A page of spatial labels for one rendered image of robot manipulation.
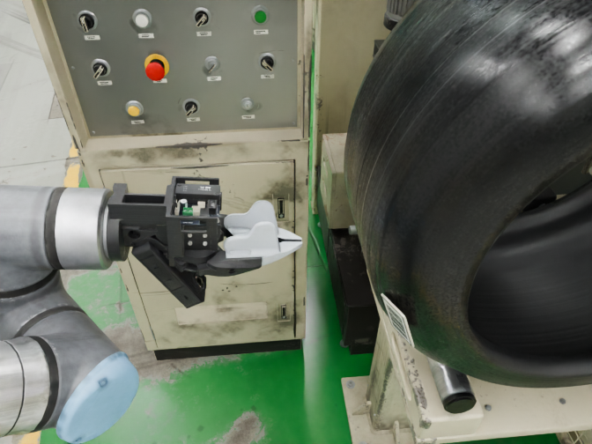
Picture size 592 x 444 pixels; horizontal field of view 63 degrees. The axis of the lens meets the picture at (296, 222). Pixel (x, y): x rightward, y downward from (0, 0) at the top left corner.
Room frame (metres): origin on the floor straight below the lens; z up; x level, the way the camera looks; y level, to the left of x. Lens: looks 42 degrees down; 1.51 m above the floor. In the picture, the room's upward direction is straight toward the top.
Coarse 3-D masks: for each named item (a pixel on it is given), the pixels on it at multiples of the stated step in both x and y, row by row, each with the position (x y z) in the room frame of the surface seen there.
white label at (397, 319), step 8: (384, 296) 0.33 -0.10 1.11; (384, 304) 0.34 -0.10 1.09; (392, 304) 0.32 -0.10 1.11; (392, 312) 0.32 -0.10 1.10; (400, 312) 0.31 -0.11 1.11; (392, 320) 0.33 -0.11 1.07; (400, 320) 0.31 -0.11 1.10; (400, 328) 0.32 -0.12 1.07; (408, 328) 0.30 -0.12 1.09; (408, 336) 0.31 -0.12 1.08
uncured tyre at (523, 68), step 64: (448, 0) 0.49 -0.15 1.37; (512, 0) 0.42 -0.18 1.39; (576, 0) 0.37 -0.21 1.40; (384, 64) 0.50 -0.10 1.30; (448, 64) 0.40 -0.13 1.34; (512, 64) 0.35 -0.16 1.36; (576, 64) 0.33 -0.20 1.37; (384, 128) 0.42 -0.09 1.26; (448, 128) 0.35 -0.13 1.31; (512, 128) 0.32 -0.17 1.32; (576, 128) 0.31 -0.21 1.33; (384, 192) 0.36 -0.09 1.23; (448, 192) 0.32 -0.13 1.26; (512, 192) 0.31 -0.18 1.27; (576, 192) 0.63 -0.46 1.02; (384, 256) 0.34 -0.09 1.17; (448, 256) 0.31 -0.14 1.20; (512, 256) 0.58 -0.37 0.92; (576, 256) 0.56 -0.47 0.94; (448, 320) 0.31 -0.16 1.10; (512, 320) 0.45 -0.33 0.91; (576, 320) 0.45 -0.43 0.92; (512, 384) 0.32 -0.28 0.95; (576, 384) 0.33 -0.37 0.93
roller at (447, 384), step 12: (432, 360) 0.38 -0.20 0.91; (432, 372) 0.37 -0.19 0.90; (444, 372) 0.36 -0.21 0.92; (456, 372) 0.36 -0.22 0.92; (444, 384) 0.34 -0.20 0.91; (456, 384) 0.34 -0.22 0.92; (468, 384) 0.34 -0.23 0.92; (444, 396) 0.33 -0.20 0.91; (456, 396) 0.32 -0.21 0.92; (468, 396) 0.32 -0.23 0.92; (444, 408) 0.32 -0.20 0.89; (456, 408) 0.32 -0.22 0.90; (468, 408) 0.32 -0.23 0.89
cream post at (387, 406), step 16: (384, 336) 0.76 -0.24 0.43; (384, 352) 0.73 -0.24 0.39; (384, 368) 0.71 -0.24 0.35; (368, 384) 0.80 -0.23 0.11; (384, 384) 0.70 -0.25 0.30; (368, 400) 0.78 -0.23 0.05; (384, 400) 0.69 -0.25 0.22; (400, 400) 0.70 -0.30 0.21; (384, 416) 0.69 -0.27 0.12; (400, 416) 0.70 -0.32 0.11
